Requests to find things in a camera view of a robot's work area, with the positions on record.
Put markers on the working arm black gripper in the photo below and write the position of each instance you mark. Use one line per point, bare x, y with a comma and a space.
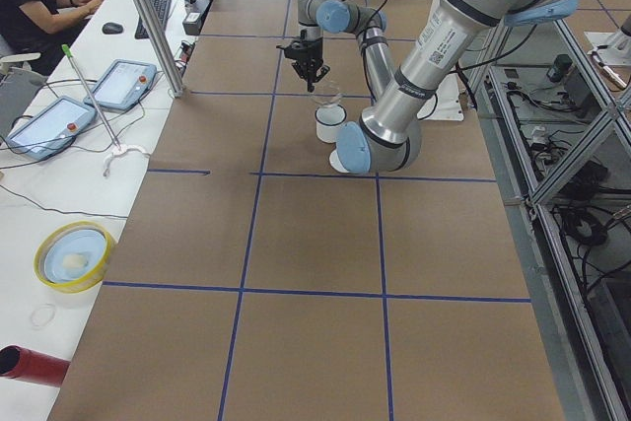
311, 52

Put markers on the white mug lid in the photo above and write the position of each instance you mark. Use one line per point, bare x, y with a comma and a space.
336, 163

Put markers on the working silver UR robot arm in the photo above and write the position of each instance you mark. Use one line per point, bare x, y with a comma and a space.
387, 135

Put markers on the white enamel mug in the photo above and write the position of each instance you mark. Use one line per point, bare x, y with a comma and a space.
328, 122

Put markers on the far teach pendant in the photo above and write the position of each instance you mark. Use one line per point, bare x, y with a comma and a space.
124, 84

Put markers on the teach pendant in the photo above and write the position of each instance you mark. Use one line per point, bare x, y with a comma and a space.
124, 84
51, 130

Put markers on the black computer mouse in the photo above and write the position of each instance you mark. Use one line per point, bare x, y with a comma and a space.
112, 28

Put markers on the near teach pendant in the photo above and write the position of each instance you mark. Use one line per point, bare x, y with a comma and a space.
51, 130

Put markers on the seated person black shirt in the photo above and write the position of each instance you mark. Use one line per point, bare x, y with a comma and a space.
44, 26

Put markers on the yellow tape roll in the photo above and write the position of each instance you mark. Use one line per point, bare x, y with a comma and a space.
74, 258

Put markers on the working arm black camera mount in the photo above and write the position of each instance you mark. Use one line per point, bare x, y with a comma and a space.
296, 50

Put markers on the aluminium frame post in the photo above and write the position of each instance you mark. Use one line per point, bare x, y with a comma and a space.
160, 45

